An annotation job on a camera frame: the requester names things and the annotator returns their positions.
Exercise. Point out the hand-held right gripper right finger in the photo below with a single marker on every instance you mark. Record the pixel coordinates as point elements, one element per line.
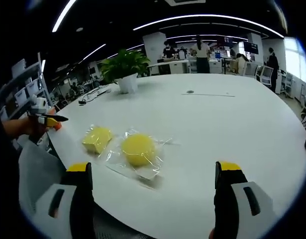
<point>227,199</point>

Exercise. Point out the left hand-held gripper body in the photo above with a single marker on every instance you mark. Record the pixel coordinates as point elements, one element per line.
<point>38,104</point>

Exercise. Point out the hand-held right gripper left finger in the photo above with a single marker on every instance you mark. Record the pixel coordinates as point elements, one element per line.
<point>78,199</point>

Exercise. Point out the square yellow silicone block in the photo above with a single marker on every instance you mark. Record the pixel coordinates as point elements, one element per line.
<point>97,139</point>

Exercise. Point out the round yellow silicone block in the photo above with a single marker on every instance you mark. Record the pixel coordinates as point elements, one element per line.
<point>139,149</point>

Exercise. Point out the person's left hand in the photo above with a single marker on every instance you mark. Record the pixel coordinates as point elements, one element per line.
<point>21,127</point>

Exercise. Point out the person's right hand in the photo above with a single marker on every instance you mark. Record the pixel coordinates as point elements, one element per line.
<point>212,234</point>

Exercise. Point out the shelf with storage boxes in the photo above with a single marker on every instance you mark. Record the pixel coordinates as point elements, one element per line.
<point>26,84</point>

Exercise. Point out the grey office chair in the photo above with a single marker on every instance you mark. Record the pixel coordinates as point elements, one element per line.
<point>38,174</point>

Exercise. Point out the clear plastic bag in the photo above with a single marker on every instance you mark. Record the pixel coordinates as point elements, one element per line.
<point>110,152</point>

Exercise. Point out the short ceiling light strip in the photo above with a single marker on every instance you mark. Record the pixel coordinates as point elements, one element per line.
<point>94,51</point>

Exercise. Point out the round yellow sponge in wrap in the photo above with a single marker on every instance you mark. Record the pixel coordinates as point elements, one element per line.
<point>157,159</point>

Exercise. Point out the green potted plant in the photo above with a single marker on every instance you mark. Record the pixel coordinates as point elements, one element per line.
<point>125,67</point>

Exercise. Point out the straight ceiling light strip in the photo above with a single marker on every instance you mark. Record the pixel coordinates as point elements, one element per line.
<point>64,15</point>

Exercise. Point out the white background desk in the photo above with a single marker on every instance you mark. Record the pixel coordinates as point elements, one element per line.
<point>170,66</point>

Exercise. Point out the white office chair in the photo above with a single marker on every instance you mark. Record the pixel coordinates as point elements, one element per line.
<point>266,74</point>

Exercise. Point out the long curved ceiling light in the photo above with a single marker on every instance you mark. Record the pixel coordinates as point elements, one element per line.
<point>210,17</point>

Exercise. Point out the wall screen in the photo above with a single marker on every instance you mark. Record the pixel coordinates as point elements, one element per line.
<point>251,47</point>

